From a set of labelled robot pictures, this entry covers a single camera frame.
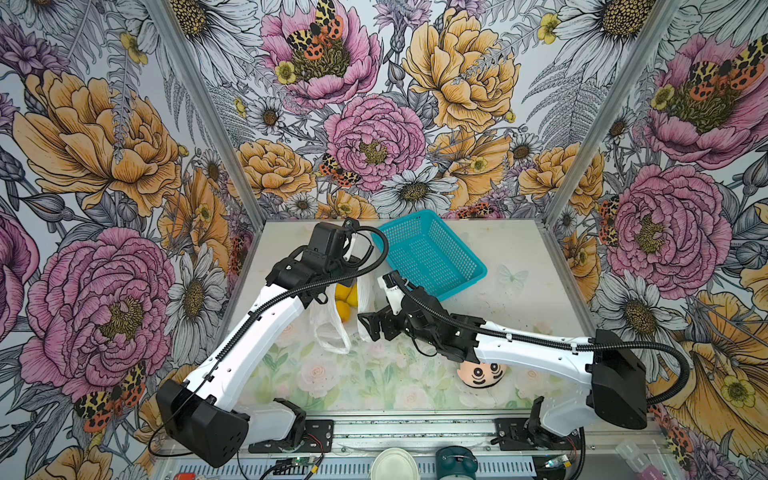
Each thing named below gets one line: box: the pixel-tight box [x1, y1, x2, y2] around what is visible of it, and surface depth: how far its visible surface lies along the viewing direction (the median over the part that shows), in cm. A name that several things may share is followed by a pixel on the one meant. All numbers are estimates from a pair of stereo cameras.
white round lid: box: [370, 447, 419, 480], surface depth 70 cm
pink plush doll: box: [457, 361, 507, 388], surface depth 79 cm
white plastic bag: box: [309, 276, 379, 355], surface depth 76 cm
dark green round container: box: [435, 445, 479, 480], surface depth 66 cm
